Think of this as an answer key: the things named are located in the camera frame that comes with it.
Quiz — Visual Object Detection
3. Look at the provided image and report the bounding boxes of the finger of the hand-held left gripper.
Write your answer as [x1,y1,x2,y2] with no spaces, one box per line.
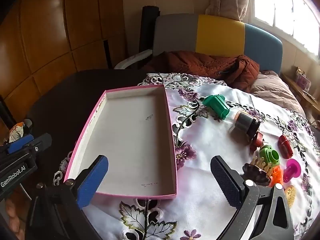
[0,133,52,156]

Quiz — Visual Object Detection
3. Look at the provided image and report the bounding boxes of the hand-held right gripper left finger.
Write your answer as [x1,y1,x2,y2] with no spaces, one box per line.
[26,154,109,240]

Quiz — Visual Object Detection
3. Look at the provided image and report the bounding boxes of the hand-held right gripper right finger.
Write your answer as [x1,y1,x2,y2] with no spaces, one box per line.
[211,155,295,240]

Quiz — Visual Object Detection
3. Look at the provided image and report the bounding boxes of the brown wooden massage comb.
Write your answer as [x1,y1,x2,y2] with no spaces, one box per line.
[244,155,275,187]

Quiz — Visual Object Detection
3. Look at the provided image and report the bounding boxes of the small red plastic piece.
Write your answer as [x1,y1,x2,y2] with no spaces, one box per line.
[250,131,265,153]

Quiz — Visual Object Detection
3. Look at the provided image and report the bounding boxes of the green plug-in device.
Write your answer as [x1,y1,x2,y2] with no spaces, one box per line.
[259,145,280,167]

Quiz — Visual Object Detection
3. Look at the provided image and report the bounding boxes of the orange holed building block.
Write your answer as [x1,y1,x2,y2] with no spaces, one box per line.
[270,165,284,183]

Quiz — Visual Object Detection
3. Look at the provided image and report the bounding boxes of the white tray with pink rim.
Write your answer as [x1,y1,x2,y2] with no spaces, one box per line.
[64,84,178,200]

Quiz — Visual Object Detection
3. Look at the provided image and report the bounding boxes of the clear jar with black lid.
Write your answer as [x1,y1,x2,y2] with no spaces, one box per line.
[229,110,262,138]

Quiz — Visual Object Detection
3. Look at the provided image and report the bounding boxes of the yellow oval wooden piece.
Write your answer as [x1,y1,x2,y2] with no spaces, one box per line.
[284,185,297,208]

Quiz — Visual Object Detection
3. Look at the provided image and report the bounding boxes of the magenta plastic cup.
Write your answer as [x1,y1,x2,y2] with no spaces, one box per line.
[282,159,300,183]

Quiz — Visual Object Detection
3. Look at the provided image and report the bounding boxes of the red capsule case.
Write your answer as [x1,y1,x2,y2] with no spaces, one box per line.
[277,134,293,159]

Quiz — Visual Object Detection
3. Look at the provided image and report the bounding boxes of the teal plastic spool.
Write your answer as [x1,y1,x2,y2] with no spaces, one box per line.
[202,94,230,120]

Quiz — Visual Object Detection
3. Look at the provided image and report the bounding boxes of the pink quilt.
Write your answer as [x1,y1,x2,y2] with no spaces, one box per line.
[250,70,307,117]

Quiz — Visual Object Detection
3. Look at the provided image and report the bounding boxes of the wooden bedside table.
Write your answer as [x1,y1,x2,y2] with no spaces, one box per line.
[281,72,320,120]

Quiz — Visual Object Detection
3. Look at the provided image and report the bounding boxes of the wooden wardrobe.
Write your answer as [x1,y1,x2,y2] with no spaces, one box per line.
[0,0,125,130]

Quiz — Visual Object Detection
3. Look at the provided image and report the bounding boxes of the brown quilted jacket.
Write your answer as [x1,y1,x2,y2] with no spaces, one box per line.
[144,51,260,93]

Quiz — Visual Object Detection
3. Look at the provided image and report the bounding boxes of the purple patterned box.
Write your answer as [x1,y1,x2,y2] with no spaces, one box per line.
[295,67,312,90]

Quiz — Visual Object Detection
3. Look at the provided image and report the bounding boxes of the white chair armrest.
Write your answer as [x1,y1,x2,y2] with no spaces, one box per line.
[114,49,153,70]

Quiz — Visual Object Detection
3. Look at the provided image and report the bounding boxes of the grey yellow blue headboard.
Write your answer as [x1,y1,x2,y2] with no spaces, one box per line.
[152,14,283,74]

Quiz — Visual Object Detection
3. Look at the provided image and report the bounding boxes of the window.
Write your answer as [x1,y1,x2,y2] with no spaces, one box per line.
[250,0,320,60]

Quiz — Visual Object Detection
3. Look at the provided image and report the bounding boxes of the beige curtain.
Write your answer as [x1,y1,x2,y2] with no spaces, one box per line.
[205,0,253,22]

